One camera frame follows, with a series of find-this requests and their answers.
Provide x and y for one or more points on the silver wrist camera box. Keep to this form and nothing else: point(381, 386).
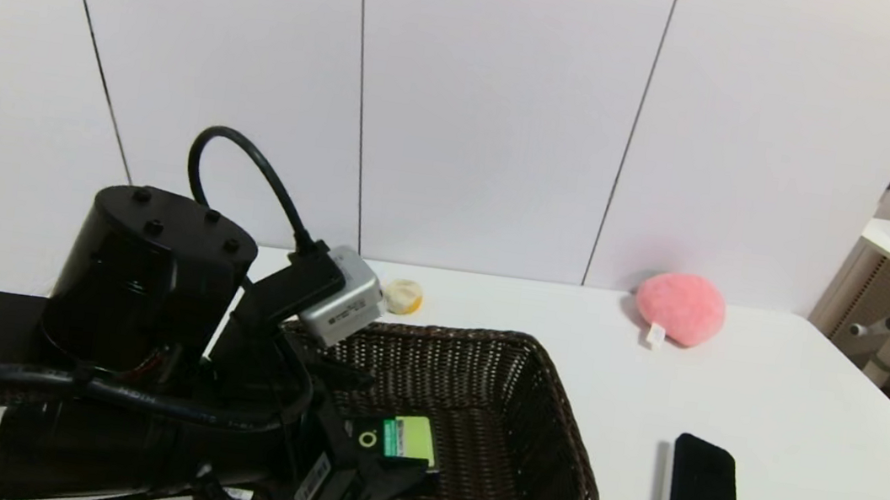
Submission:
point(345, 301)

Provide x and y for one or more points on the pink plush toy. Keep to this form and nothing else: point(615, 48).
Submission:
point(680, 307)

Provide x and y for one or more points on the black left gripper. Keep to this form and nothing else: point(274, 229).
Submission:
point(322, 473)

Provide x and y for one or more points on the dark brown wicker basket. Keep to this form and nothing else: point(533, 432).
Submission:
point(500, 427)

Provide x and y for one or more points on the cream round toy bun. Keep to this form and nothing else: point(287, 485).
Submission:
point(404, 296)

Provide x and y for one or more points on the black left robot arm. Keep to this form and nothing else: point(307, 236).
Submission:
point(140, 280)

